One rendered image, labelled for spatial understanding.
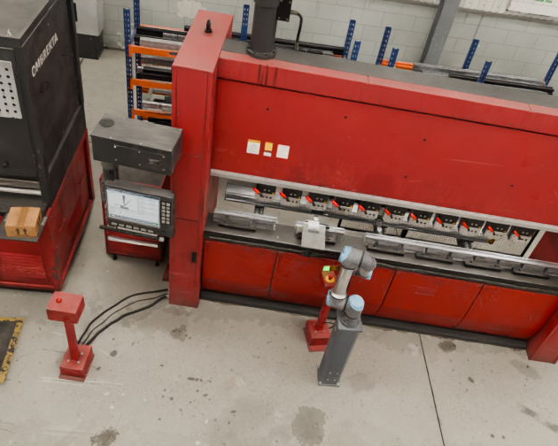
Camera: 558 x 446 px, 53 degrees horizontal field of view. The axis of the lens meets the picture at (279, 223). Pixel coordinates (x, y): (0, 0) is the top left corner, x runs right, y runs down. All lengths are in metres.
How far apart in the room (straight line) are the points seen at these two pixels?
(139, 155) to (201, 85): 0.57
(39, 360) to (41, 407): 0.40
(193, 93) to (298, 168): 0.98
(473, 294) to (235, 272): 1.99
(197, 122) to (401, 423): 2.79
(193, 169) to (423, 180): 1.64
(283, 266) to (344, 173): 1.00
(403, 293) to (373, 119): 1.66
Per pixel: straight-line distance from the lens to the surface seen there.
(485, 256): 4.78
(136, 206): 3.72
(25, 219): 4.25
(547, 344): 5.46
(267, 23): 3.60
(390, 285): 4.75
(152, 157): 3.45
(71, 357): 4.61
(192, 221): 4.23
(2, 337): 4.99
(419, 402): 4.90
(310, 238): 4.30
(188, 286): 4.78
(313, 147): 3.93
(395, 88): 3.69
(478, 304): 5.04
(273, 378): 4.67
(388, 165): 4.03
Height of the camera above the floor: 3.96
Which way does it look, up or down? 43 degrees down
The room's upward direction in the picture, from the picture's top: 11 degrees clockwise
